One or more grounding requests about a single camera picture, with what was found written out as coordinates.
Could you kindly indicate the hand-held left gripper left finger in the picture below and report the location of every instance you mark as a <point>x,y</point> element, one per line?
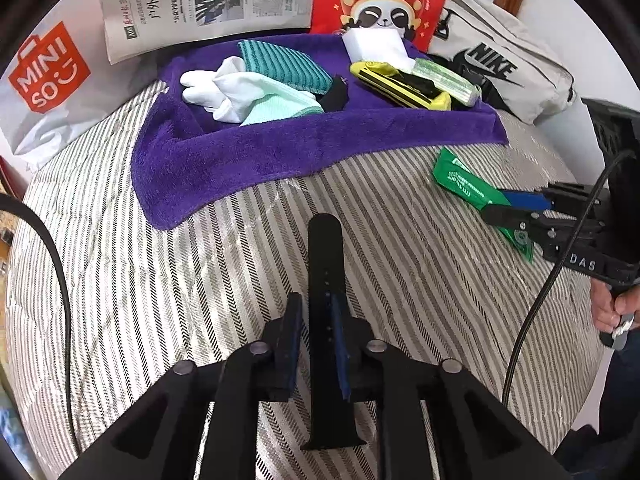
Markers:
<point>295,345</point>

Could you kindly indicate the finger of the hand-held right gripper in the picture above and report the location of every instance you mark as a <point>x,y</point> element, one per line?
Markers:
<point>505,217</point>
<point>525,200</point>

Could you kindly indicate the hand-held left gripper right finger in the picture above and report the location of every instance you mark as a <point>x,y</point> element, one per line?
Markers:
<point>340,350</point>

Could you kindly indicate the green plastic packet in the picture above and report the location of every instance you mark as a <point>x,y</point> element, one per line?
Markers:
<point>460,180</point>

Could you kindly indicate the white glove with mint cuff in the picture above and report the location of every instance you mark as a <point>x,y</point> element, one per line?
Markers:
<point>210,85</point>

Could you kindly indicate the person's right forearm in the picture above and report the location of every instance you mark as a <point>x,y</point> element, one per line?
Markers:
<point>620,400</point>

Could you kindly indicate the person's right hand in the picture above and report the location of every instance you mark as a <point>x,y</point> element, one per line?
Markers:
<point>607,305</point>

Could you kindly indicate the green white tissue pack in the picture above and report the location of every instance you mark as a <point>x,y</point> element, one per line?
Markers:
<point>445,77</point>

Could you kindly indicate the purple towel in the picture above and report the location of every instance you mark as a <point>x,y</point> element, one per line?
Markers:
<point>250,160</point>

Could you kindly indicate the small dark cloth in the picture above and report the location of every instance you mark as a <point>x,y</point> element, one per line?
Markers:
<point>336,95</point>

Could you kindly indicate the white sponge block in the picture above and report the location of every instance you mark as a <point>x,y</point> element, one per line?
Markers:
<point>375,45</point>

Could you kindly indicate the teal striped cloth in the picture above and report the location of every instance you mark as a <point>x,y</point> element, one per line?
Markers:
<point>285,65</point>

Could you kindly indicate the brown wooden furniture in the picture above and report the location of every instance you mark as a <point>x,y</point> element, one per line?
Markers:
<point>4,240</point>

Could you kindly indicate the newspaper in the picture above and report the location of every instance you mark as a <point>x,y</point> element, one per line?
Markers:
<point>200,0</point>

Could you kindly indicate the white plastic shopping bag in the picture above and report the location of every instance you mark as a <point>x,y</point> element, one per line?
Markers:
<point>50,80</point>

